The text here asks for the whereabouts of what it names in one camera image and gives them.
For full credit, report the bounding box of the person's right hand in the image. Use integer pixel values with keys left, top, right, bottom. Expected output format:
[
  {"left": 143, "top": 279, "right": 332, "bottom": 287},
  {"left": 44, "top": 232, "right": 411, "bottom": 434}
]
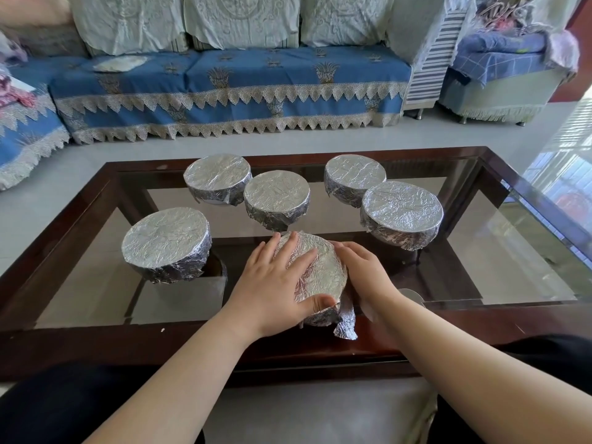
[{"left": 332, "top": 241, "right": 409, "bottom": 320}]

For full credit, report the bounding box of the person's left hand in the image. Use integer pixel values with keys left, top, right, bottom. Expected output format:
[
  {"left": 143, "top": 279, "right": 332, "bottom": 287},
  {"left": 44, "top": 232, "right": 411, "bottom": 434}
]
[{"left": 221, "top": 233, "right": 336, "bottom": 341}]

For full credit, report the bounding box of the foil-covered bowl with flap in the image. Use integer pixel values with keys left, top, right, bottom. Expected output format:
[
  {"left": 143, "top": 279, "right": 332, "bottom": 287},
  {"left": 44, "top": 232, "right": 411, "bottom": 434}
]
[{"left": 272, "top": 230, "right": 359, "bottom": 342}]

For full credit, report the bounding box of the person's left forearm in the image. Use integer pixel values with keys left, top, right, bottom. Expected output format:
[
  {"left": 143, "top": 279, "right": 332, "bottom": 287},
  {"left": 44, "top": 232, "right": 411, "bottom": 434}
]
[{"left": 85, "top": 312, "right": 266, "bottom": 444}]

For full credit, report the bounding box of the person's right forearm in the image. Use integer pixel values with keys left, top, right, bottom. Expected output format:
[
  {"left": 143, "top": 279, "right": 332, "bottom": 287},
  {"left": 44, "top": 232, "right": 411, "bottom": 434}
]
[{"left": 368, "top": 295, "right": 592, "bottom": 444}]

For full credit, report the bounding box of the round metal table disc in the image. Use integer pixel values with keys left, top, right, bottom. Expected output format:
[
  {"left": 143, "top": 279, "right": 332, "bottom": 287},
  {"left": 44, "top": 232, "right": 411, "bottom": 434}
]
[{"left": 397, "top": 288, "right": 425, "bottom": 307}]

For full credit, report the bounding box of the beige seat cushion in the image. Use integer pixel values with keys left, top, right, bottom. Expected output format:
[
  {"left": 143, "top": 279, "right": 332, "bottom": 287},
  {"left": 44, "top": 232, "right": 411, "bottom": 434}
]
[{"left": 203, "top": 377, "right": 441, "bottom": 444}]

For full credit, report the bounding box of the dark wood glass-top coffee table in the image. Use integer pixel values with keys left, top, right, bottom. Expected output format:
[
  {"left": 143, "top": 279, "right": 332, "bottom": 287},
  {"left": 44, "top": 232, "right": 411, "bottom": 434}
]
[{"left": 0, "top": 146, "right": 592, "bottom": 389}]

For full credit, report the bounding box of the blue lace-trimmed sofa cover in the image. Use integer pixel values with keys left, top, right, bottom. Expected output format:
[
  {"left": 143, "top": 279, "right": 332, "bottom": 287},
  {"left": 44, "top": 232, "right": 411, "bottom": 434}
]
[
  {"left": 48, "top": 45, "right": 413, "bottom": 146},
  {"left": 0, "top": 60, "right": 71, "bottom": 191}
]

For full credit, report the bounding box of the pale fringed armchair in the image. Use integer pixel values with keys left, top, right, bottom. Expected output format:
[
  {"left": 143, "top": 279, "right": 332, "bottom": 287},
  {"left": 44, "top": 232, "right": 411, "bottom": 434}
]
[{"left": 437, "top": 0, "right": 582, "bottom": 125}]

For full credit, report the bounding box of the pale lace cushion cover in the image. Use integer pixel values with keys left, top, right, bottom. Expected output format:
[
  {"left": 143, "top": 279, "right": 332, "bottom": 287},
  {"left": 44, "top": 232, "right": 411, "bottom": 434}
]
[
  {"left": 183, "top": 0, "right": 302, "bottom": 51},
  {"left": 299, "top": 0, "right": 397, "bottom": 48},
  {"left": 68, "top": 0, "right": 188, "bottom": 57}
]

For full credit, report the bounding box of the small white lace cloth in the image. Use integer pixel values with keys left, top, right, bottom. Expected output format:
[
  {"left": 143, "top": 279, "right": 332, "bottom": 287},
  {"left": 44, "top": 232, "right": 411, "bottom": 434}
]
[{"left": 92, "top": 55, "right": 148, "bottom": 73}]

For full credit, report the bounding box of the blue plaid blanket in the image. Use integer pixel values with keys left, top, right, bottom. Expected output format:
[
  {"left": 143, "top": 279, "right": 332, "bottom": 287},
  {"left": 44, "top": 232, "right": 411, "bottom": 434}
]
[{"left": 450, "top": 31, "right": 549, "bottom": 87}]

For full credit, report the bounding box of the person's left leg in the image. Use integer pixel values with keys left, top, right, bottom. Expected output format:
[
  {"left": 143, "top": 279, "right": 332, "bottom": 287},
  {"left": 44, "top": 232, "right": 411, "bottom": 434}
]
[{"left": 0, "top": 360, "right": 205, "bottom": 444}]

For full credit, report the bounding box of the pile of clothes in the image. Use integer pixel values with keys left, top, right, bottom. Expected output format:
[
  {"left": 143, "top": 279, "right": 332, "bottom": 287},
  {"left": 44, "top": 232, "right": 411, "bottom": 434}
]
[{"left": 474, "top": 0, "right": 558, "bottom": 34}]

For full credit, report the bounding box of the pink patterned cloth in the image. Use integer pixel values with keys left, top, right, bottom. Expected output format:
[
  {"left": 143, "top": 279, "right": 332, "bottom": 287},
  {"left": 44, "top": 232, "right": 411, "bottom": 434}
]
[{"left": 0, "top": 31, "right": 36, "bottom": 109}]

